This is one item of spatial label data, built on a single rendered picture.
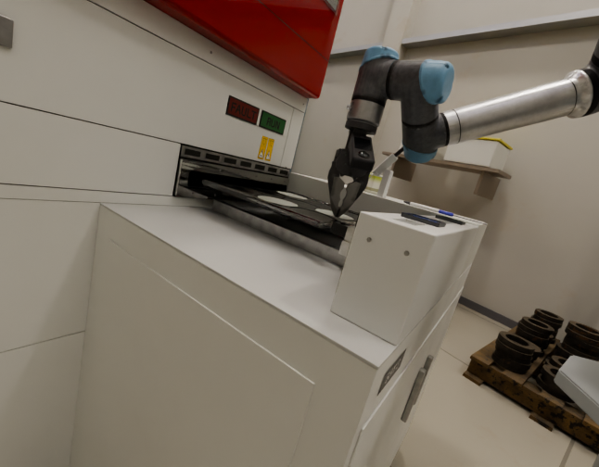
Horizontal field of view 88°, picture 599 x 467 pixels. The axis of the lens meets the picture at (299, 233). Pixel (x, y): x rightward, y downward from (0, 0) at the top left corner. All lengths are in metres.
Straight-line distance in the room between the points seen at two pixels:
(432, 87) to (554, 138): 3.18
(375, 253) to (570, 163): 3.40
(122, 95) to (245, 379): 0.58
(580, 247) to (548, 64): 1.74
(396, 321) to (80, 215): 0.62
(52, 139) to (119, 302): 0.32
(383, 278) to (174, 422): 0.43
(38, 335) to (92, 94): 0.49
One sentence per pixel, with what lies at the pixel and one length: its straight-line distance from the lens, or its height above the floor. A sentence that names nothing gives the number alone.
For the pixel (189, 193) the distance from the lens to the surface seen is 0.85.
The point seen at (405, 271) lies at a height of 0.91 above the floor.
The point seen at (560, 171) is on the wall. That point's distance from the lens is 3.73.
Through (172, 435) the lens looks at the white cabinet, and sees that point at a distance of 0.66.
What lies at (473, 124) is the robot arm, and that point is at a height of 1.17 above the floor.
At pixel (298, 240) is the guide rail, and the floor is 0.84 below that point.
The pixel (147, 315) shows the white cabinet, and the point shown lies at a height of 0.68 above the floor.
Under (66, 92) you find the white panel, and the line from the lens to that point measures 0.72.
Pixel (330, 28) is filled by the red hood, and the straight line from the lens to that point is 1.16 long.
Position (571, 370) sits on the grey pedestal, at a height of 0.82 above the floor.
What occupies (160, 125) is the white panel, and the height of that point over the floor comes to 1.00.
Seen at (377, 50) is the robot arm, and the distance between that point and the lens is 0.75.
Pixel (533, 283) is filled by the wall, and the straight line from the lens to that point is 3.70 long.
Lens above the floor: 0.99
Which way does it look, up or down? 12 degrees down
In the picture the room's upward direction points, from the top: 15 degrees clockwise
